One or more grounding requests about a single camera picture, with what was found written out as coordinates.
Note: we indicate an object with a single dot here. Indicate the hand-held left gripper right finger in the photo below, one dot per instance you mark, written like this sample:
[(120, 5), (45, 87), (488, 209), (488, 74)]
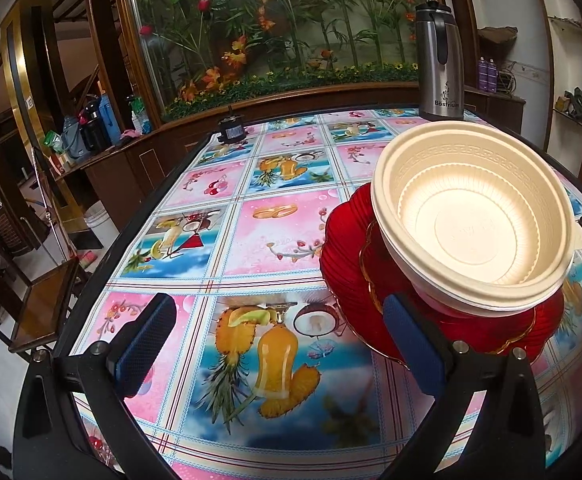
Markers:
[(413, 347)]

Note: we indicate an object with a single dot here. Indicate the small black jar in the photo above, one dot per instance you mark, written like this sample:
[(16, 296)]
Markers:
[(231, 127)]

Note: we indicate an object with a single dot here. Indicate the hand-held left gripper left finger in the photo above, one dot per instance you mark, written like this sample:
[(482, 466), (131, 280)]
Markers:
[(143, 347)]

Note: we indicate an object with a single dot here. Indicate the pink cloth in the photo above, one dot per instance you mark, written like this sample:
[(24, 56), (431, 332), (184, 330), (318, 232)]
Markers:
[(131, 134)]

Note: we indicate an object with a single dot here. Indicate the dark wooden sideboard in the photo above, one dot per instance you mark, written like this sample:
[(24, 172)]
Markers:
[(141, 165)]

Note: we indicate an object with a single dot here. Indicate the dark wooden chair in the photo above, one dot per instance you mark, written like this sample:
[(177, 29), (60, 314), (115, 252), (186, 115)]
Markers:
[(41, 300)]

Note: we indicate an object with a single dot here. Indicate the golden door frame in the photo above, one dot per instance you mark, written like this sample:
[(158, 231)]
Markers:
[(21, 75)]

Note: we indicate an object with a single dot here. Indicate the stainless steel thermos jug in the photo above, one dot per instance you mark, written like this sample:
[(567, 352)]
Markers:
[(441, 70)]

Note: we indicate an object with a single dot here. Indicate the purple bottles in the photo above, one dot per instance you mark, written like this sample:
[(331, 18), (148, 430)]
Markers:
[(487, 75)]

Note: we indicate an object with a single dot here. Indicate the small red gold-rimmed plate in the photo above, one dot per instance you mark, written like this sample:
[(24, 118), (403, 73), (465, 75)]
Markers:
[(496, 330)]

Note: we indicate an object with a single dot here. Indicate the blue thermos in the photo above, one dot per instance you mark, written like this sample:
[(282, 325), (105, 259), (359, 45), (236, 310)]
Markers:
[(110, 120)]

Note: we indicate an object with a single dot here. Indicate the white bucket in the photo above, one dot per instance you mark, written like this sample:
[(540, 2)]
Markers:
[(101, 222)]

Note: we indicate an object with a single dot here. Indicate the mop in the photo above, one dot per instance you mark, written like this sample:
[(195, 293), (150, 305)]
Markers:
[(51, 200)]

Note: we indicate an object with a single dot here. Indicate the small wooden cabinet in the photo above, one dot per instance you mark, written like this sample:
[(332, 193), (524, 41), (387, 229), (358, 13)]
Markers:
[(496, 110)]

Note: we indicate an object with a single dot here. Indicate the green spray bottle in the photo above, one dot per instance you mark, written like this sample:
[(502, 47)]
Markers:
[(140, 117)]

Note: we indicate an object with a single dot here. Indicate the black thermos jug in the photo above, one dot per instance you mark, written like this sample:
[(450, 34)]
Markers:
[(91, 130)]

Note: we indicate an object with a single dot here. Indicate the printed fruit tablecloth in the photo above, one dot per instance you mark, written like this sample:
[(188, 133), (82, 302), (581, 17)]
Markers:
[(281, 240)]

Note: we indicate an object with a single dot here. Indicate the cream plastic bowl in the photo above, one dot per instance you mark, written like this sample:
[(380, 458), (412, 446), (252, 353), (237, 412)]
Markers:
[(501, 309), (471, 230)]

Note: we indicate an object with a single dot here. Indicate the large red ribbed plate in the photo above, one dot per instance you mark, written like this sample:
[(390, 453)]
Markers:
[(341, 260)]

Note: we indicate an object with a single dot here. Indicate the grey thermos jug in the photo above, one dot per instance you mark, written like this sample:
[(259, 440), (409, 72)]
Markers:
[(72, 140)]

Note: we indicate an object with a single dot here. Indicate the dark wooden table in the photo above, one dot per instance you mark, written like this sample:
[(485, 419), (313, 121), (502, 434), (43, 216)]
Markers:
[(96, 285)]

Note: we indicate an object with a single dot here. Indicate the artificial flower display cabinet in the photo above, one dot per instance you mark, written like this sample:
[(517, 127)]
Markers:
[(271, 25)]

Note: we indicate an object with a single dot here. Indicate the green packet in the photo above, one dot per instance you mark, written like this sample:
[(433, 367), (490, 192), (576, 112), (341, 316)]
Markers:
[(54, 142)]

